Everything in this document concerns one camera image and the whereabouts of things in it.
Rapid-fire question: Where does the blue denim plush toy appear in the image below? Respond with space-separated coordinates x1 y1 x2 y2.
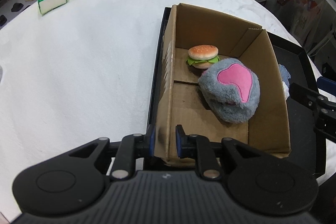
278 64 291 99

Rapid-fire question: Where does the brown cardboard box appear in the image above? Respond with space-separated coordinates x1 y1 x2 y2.
154 3 291 166

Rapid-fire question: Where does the grey pink plush toy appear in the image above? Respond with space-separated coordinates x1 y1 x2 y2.
198 58 261 123

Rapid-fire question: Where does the plush hamburger toy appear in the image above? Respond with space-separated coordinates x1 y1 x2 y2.
187 45 220 70

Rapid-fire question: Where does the black shallow tray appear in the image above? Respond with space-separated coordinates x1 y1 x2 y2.
146 6 326 183

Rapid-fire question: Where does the cream tote bag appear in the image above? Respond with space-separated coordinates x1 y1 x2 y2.
290 0 324 44

